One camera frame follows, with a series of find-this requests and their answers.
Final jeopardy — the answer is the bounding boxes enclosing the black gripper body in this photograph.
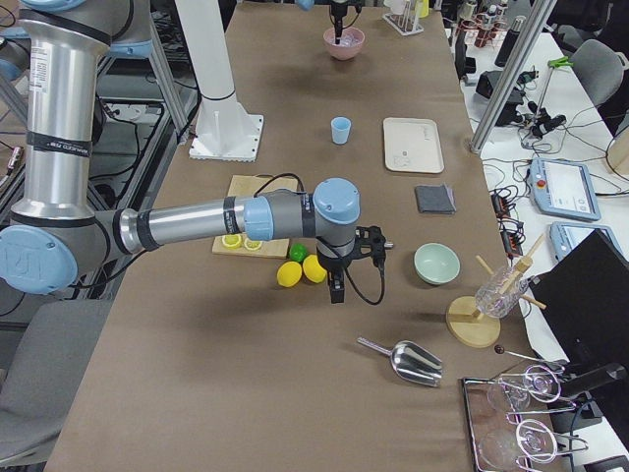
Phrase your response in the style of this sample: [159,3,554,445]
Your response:
[316,225,384,273]
[329,0,354,20]

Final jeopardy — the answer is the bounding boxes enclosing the pile of clear ice cubes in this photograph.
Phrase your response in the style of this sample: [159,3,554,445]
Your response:
[338,29,364,48]

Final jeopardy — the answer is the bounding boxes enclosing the light blue plastic cup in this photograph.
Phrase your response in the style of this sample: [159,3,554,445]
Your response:
[330,116,352,146]

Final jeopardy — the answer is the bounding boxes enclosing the steel ice scoop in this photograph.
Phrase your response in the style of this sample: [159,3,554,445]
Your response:
[357,337,443,387]

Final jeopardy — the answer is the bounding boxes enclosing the wooden cup stand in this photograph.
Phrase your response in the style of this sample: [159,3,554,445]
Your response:
[446,234,546,348]

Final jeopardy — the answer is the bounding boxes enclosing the yellow lemon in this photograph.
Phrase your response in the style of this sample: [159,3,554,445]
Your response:
[302,255,327,283]
[276,261,303,288]

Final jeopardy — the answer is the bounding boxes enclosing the pink bowl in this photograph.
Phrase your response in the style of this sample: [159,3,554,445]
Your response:
[323,27,366,61]

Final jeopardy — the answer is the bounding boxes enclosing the green lime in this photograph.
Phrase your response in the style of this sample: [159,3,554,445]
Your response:
[289,243,310,264]

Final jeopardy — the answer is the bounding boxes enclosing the lemon slice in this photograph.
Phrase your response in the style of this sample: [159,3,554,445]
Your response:
[221,234,243,250]
[243,238,263,252]

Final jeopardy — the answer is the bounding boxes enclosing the mint green bowl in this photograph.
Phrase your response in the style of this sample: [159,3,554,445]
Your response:
[414,242,461,285]

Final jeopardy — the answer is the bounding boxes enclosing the wooden cutting board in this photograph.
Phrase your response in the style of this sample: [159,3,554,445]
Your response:
[211,175,298,259]

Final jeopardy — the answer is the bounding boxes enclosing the grey folded cloth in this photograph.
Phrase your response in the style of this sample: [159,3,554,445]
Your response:
[415,184,456,214]

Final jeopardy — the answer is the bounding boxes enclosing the cream rectangular tray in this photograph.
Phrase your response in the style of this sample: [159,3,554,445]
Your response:
[382,117,444,174]

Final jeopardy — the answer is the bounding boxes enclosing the clear glass on stand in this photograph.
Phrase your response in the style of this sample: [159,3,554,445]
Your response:
[475,266,527,319]

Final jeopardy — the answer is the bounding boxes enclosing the blue teach pendant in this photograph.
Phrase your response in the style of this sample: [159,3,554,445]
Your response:
[548,221,623,263]
[529,158,601,221]

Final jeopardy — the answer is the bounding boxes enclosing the wine glass in rack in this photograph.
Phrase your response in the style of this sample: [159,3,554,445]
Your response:
[478,419,558,471]
[486,365,561,413]

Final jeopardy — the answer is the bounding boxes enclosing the black monitor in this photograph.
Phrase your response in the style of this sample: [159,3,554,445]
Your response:
[529,228,629,380]

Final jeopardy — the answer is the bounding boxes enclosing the grey office chair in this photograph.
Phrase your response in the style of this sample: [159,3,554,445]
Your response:
[1,300,112,466]

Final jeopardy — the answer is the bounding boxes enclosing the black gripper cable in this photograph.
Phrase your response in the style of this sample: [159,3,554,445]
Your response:
[343,240,387,306]

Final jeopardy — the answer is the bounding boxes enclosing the white wire cup rack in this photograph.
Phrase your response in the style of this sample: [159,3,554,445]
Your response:
[382,0,424,36]

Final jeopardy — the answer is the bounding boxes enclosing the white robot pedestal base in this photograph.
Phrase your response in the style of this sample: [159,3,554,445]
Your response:
[176,0,263,162]

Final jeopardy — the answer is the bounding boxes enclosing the aluminium frame post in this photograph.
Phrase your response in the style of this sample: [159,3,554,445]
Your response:
[470,0,556,155]

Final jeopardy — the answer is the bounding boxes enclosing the black wire glass rack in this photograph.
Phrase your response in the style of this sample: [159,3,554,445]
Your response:
[461,363,589,471]

